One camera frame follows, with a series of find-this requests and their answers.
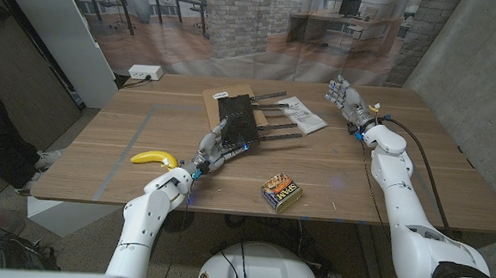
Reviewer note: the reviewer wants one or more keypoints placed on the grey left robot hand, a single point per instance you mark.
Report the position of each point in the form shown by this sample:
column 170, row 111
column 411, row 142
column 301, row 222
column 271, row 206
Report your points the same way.
column 210, row 154

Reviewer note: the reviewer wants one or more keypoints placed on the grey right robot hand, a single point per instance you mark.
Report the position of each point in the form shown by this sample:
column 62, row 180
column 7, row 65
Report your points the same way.
column 351, row 102

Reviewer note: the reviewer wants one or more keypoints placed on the black router with antennas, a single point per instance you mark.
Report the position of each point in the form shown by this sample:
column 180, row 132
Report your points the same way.
column 238, row 119

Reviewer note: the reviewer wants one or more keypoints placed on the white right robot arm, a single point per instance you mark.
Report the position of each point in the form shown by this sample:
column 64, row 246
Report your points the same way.
column 390, row 169

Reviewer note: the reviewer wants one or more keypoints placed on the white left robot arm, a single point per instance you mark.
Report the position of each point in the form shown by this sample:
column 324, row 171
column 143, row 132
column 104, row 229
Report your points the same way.
column 143, row 223

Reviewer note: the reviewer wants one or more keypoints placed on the yellow banana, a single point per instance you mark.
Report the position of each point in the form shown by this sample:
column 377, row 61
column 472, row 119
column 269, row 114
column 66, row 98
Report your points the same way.
column 152, row 156

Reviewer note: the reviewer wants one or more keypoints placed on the spam can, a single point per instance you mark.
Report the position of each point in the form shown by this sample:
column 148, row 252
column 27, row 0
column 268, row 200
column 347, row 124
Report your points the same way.
column 281, row 193

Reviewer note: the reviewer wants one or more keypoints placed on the brown cardboard box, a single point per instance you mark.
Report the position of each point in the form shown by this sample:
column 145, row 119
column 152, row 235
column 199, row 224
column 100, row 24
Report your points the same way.
column 211, row 106

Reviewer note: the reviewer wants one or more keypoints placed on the clear bag with white leaflet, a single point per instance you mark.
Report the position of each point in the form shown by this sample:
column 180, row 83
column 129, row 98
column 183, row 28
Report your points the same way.
column 303, row 116

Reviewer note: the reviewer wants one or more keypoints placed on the grey tape strip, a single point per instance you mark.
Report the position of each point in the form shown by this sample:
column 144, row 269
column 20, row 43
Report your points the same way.
column 131, row 145

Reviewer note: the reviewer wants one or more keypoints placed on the white power strip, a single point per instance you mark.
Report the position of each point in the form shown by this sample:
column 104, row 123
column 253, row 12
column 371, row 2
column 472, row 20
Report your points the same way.
column 145, row 72

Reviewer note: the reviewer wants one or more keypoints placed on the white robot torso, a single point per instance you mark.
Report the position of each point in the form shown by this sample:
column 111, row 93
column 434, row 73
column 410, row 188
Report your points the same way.
column 262, row 265

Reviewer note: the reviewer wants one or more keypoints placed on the printed office backdrop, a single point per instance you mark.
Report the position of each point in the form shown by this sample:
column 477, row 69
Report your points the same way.
column 237, row 26

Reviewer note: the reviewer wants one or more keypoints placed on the grey metal table leg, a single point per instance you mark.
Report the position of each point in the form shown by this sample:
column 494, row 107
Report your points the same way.
column 368, row 254

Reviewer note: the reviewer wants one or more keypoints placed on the white shoe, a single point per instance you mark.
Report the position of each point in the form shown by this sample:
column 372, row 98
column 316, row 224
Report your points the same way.
column 48, row 159

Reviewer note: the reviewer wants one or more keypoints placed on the white cabinet panel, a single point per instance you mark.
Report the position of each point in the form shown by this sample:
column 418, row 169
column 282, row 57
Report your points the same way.
column 56, row 28

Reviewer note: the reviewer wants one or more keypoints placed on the dark wooden door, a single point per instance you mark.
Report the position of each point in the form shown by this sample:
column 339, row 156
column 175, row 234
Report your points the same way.
column 10, row 77

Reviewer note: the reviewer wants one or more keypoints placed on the black bag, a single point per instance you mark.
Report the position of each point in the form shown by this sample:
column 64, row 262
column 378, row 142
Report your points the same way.
column 4, row 249

